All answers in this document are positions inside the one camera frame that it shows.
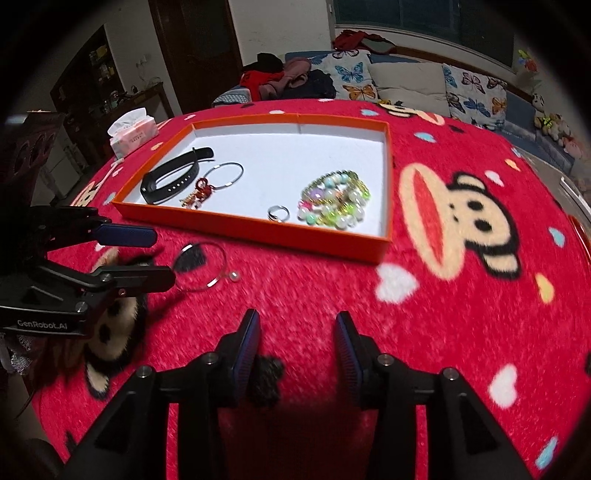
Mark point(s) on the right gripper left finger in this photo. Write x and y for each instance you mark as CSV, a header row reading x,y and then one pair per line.
x,y
128,439

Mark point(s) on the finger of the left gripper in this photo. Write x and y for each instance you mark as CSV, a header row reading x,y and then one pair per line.
x,y
135,280
126,235

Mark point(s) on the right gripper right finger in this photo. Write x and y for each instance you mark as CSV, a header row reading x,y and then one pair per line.
x,y
465,441

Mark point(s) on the black smart wristband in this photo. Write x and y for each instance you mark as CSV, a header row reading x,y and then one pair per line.
x,y
173,176

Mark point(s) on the silver bangle with pearl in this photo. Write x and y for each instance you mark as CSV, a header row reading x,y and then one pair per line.
x,y
201,265

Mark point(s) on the gold chain charm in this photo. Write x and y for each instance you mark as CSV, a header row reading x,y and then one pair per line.
x,y
191,201

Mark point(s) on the silver hoop with red charm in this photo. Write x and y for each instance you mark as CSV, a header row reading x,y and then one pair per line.
x,y
219,177

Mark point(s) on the pink tissue pack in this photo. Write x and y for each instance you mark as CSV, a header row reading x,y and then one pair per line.
x,y
131,131

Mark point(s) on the dark wooden side table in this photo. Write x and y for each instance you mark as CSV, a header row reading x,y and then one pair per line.
x,y
152,98

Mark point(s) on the dark wooden door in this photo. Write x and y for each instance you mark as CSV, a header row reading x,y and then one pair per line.
x,y
199,46

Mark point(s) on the orange white shallow tray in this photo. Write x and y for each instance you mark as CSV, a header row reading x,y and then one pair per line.
x,y
281,154

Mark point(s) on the pile of clothes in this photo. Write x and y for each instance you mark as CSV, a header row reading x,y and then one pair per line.
x,y
269,78

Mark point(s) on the left butterfly pillow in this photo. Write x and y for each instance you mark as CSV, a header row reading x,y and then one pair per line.
x,y
350,75

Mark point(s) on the butterfly pillow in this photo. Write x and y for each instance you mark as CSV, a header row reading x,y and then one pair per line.
x,y
475,99
350,75

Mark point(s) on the red cloth on sill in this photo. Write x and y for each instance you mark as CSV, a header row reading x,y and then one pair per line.
x,y
374,43

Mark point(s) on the plush toys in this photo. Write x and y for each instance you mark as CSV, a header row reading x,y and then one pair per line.
x,y
555,127

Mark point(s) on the blue sofa bed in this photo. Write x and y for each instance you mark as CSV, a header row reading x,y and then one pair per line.
x,y
518,129

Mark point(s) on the right butterfly pillow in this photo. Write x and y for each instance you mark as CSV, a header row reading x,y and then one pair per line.
x,y
475,99

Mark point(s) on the beige pillow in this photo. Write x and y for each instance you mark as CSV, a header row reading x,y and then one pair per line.
x,y
414,85

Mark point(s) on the colourful pinwheel flower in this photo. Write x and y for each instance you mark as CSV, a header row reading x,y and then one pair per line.
x,y
526,66

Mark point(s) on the dark window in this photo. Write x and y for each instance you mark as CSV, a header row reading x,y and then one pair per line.
x,y
465,23

